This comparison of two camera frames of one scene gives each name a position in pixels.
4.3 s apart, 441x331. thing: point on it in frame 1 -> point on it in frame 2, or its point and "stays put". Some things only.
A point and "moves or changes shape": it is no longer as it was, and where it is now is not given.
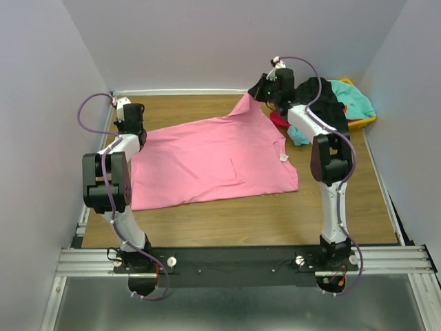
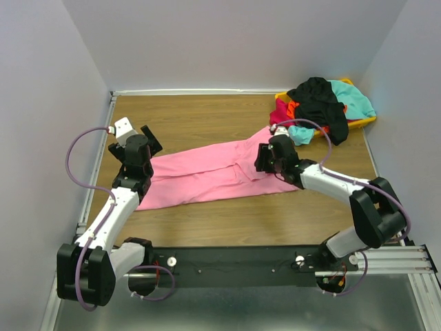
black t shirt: x=326 y=106 stays put
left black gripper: x=118 y=125 -> x=154 y=145
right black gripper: x=255 y=91 -> x=262 y=152
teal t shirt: x=358 y=109 stays put
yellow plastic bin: x=355 y=123 stays put
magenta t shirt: x=279 y=120 stays put
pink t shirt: x=240 y=156 moves or changes shape
